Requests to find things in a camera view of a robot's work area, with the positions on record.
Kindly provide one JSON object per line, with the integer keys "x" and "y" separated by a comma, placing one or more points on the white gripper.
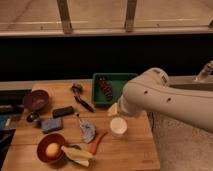
{"x": 123, "y": 107}

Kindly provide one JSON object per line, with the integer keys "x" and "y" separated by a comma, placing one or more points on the grey towel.
{"x": 88, "y": 130}

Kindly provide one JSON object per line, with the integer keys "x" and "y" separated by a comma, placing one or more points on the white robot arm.
{"x": 150, "y": 91}

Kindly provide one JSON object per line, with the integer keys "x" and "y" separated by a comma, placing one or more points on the white plastic cup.
{"x": 118, "y": 126}

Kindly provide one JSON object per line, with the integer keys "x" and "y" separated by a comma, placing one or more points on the small metal cup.
{"x": 33, "y": 117}

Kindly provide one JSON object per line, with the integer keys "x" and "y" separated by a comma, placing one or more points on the dark red grape bunch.
{"x": 106, "y": 88}

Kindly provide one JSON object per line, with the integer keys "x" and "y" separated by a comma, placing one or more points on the green plastic tray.
{"x": 115, "y": 80}

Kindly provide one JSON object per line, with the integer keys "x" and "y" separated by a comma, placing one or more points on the orange carrot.
{"x": 96, "y": 141}

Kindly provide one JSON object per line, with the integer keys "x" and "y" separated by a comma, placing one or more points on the black rectangular block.
{"x": 63, "y": 111}

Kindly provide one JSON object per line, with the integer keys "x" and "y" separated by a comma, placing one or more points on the yellow banana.
{"x": 81, "y": 157}

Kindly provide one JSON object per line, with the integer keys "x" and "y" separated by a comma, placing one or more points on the blue sponge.
{"x": 50, "y": 125}

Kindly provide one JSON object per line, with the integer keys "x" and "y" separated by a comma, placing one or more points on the yellow ball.
{"x": 52, "y": 150}

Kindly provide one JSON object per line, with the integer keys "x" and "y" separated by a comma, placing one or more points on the red bowl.
{"x": 48, "y": 139}

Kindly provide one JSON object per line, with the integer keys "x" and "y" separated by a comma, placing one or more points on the purple bowl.
{"x": 36, "y": 100}

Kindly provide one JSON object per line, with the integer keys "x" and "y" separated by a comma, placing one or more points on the metal faucet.
{"x": 205, "y": 72}

